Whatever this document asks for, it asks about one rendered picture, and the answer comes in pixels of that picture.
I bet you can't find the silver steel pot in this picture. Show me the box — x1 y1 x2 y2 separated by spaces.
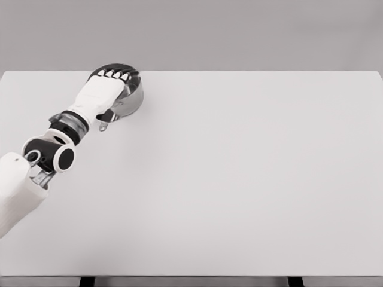
90 63 145 132

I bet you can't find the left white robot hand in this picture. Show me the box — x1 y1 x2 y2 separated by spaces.
72 68 136 121

